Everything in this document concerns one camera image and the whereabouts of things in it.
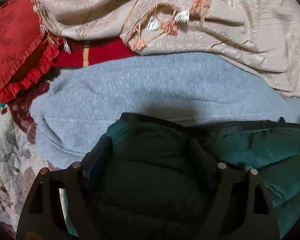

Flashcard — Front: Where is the floral red white blanket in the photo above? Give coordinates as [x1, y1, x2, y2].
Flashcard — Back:
[0, 81, 57, 238]

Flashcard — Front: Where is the red striped cloth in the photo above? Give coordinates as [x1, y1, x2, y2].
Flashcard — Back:
[52, 37, 137, 68]

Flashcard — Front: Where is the beige patterned curtain cloth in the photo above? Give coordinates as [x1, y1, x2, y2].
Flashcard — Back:
[34, 0, 300, 97]

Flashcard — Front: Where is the light blue fleece garment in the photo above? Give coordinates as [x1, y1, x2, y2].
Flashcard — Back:
[30, 53, 300, 168]

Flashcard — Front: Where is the dark green puffer jacket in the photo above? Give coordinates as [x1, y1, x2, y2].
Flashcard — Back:
[88, 113, 300, 239]

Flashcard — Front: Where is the red ruffled heart pillow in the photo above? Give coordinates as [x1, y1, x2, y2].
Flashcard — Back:
[0, 0, 64, 103]

